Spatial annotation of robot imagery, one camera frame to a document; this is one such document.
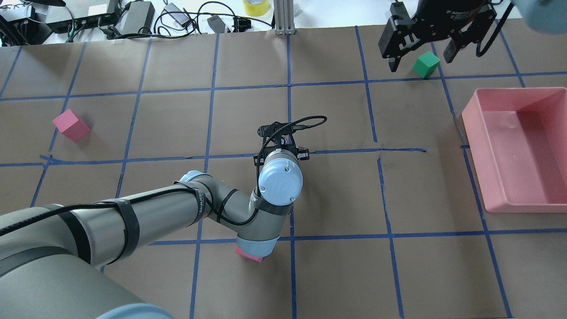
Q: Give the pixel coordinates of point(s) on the green foam cube near bin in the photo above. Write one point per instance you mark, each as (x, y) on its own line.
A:
(426, 64)

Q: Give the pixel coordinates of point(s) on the grey power brick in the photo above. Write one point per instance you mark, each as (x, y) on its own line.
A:
(138, 18)

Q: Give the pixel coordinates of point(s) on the pink foam cube side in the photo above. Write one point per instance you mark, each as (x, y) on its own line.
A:
(71, 125)

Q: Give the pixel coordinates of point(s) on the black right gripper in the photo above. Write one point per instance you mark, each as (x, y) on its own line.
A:
(444, 12)

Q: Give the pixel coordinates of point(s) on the black power strip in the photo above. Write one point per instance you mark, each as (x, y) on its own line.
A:
(60, 21)

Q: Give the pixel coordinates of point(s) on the aluminium profile post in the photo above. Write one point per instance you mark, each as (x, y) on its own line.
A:
(283, 15)

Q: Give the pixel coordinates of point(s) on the pink plastic bin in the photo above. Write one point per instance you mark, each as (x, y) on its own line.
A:
(518, 141)

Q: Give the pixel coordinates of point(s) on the yellow tape roll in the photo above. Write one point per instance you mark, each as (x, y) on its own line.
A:
(256, 8)

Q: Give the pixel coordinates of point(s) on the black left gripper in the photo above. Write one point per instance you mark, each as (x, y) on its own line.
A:
(302, 153)

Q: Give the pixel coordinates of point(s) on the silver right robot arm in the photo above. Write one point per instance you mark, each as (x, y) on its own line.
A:
(544, 16)

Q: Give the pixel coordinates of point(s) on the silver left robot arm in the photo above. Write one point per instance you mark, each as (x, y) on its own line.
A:
(51, 254)

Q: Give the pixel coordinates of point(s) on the pink foam cube centre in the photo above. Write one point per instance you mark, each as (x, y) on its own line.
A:
(248, 256)

